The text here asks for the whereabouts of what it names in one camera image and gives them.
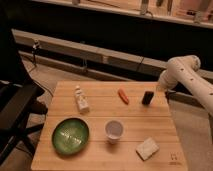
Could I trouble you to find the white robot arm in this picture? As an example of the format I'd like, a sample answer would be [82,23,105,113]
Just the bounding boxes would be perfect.
[158,55,213,117]

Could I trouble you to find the black eraser block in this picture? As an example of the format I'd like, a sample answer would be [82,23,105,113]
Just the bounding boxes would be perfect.
[142,91,154,105]

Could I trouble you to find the orange carrot toy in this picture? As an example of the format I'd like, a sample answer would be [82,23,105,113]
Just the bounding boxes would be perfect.
[118,89,129,105]

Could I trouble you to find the white tube bottle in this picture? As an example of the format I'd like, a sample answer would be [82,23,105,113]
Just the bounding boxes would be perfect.
[75,86,89,114]

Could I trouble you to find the white paper cup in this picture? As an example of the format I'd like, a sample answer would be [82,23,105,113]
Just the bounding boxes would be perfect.
[105,120,124,144]

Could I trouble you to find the wooden table board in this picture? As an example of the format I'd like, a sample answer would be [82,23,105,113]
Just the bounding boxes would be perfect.
[31,81,188,171]

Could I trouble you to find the green round plate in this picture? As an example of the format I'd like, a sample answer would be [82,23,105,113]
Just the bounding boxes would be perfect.
[51,118,90,155]

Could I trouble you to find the white sponge block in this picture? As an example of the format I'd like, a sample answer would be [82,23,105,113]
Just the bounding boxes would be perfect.
[136,138,159,160]

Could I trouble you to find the black office chair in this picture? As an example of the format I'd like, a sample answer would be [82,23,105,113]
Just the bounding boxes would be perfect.
[0,5,48,166]

